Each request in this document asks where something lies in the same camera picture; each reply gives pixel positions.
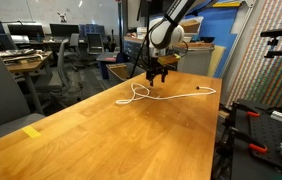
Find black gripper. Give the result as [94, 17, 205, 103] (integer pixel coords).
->
[146, 56, 169, 87]

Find white rope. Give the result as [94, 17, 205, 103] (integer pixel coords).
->
[115, 82, 217, 106]

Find grey cabinet with wooden top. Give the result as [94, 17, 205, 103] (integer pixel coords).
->
[123, 35, 215, 78]

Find white containers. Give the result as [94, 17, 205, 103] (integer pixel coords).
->
[135, 27, 150, 38]

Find dark blue side table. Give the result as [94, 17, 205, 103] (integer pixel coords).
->
[95, 52, 120, 81]

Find beige foam board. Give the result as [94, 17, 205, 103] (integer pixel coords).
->
[207, 44, 227, 78]

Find brown cardboard box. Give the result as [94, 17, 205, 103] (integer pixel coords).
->
[180, 19, 203, 34]

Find black bowl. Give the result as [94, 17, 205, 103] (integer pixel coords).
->
[200, 36, 216, 44]

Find black tripod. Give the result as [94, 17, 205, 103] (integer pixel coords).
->
[129, 0, 157, 79]

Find black mesh office chair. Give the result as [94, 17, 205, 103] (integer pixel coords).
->
[86, 32, 105, 56]

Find blue board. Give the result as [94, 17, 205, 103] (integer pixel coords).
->
[184, 3, 244, 79]

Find blue storage rack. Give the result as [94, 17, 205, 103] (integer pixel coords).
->
[79, 24, 106, 37]

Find dark grey office chair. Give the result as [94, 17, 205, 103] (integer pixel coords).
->
[56, 39, 84, 101]

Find multicolour patterned panel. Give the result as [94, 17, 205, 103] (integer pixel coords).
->
[225, 0, 282, 113]

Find small picture on whiteboard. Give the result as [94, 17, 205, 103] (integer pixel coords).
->
[57, 12, 68, 24]

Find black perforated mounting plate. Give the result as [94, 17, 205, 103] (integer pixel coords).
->
[247, 111, 282, 176]

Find wooden desk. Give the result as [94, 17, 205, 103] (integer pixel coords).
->
[0, 49, 54, 116]

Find yellow tape strip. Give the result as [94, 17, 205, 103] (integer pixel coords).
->
[21, 125, 43, 139]

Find pile of papers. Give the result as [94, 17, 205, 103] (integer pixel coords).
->
[0, 48, 45, 64]

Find whiteboard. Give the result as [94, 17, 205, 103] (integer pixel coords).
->
[0, 0, 119, 26]

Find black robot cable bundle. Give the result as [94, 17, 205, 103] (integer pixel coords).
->
[143, 0, 190, 68]

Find large black wall screen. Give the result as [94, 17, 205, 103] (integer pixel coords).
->
[140, 0, 175, 16]

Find orange handled black clamp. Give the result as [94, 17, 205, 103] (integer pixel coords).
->
[234, 103, 261, 118]
[229, 126, 269, 154]

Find black stand frame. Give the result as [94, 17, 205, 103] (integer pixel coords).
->
[212, 99, 240, 180]

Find white aluminium rail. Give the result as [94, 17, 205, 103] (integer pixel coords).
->
[218, 0, 259, 79]

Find black external camera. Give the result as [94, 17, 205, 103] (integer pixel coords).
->
[260, 27, 282, 38]

